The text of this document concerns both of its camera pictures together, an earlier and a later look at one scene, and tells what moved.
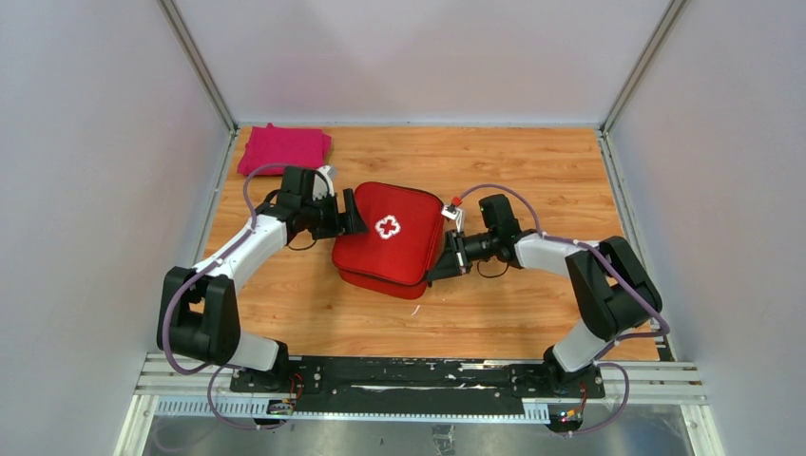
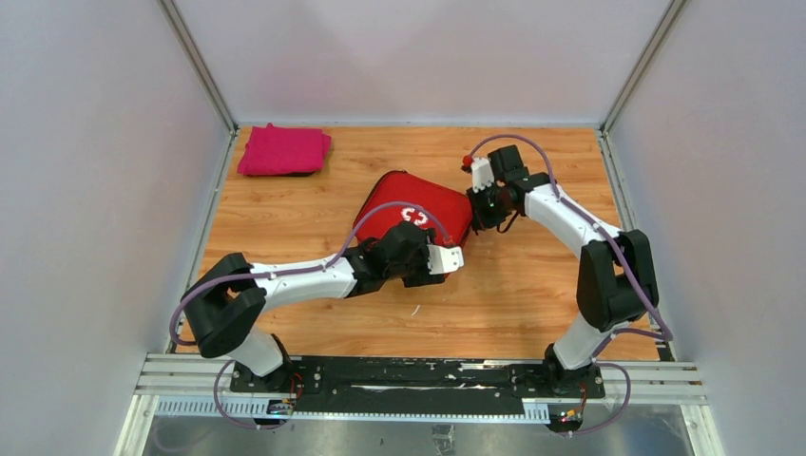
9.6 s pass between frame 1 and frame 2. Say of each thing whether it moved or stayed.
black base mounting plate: stayed
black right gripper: moved
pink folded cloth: stayed
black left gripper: moved
